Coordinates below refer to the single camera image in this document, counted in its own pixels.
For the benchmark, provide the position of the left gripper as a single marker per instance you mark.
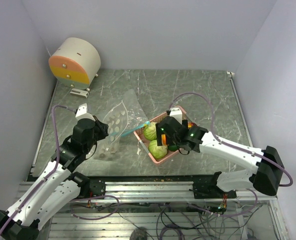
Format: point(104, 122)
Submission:
point(103, 128)

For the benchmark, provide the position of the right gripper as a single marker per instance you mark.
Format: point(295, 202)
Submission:
point(168, 140)

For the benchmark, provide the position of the dark green avocado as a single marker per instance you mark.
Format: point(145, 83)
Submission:
point(172, 148)

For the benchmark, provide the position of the dotted clear zip bag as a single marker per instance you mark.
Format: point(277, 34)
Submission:
point(116, 117)

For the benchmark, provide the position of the dark red apple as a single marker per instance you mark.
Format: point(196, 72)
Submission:
point(191, 124)

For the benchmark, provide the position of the orange mango fruit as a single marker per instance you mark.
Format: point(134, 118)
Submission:
point(164, 140)

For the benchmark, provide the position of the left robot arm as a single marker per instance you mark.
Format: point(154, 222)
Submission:
point(56, 186)

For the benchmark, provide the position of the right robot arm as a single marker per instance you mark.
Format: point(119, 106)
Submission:
point(262, 168)

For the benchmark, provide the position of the blue zipper clear bag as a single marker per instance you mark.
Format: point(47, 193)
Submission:
point(136, 116)

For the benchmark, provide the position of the pale cabbage lower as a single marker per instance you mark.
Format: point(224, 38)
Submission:
point(157, 152)

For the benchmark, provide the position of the pale cabbage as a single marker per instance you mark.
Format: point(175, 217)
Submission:
point(157, 152)
point(150, 132)

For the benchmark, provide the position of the pale cabbage upper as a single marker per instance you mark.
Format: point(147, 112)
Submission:
point(150, 132)

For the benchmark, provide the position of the pink plastic basket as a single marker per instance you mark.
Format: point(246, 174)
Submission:
point(145, 143)

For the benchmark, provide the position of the round drawer cabinet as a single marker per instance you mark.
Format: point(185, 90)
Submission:
point(75, 63)

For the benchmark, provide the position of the white corner clip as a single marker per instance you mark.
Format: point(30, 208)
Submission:
point(231, 74)

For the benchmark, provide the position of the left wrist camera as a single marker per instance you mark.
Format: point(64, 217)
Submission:
point(82, 112)

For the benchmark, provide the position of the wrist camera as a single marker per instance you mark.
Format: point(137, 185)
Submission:
point(176, 113)
point(82, 112)

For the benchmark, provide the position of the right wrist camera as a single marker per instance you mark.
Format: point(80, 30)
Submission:
point(176, 113)

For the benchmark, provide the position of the white bracket block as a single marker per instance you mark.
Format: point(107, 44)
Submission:
point(79, 93)

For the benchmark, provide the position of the aluminium rail frame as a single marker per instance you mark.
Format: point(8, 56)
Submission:
point(166, 208)

